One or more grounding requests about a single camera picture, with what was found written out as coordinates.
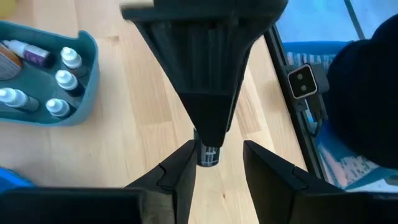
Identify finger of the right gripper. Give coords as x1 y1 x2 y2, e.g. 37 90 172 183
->
136 21 265 147

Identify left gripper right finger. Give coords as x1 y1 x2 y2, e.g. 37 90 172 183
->
243 140 398 224

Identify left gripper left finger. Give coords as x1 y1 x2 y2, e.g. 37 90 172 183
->
0 139 197 224

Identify small dark dropper bottle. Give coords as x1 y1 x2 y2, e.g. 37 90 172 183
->
1 39 55 68
193 127 221 168

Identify small blue dropper bottle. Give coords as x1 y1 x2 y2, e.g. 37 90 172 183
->
45 98 75 118

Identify small black dropper bottle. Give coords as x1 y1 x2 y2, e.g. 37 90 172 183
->
55 70 85 97

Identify small green dropper bottle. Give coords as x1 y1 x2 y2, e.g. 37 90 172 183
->
0 88 40 113

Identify small brown dropper bottle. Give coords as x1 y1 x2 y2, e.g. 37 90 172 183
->
60 46 88 78

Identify orange-yellow squeeze bottle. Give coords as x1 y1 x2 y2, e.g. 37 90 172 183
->
0 43 23 81

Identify blue slotted plastic basket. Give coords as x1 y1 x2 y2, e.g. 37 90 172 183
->
0 167 35 194

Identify person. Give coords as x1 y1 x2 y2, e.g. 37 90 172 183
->
325 14 398 170

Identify black depth camera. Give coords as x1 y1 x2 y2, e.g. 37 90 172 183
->
287 63 330 103

